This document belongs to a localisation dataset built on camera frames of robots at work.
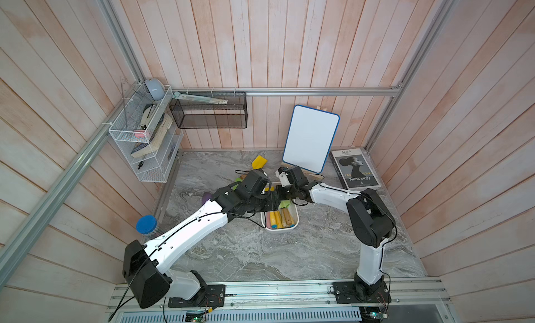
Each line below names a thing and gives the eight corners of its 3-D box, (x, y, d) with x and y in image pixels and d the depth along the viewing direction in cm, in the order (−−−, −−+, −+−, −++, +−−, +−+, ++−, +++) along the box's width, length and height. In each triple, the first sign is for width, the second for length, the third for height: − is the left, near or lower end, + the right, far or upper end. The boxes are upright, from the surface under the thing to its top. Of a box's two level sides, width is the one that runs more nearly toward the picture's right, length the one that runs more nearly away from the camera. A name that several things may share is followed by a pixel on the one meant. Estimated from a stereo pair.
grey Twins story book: (347, 190, 103) (349, 186, 101) (330, 154, 119) (332, 150, 117) (380, 187, 105) (383, 183, 102) (359, 151, 121) (361, 147, 118)
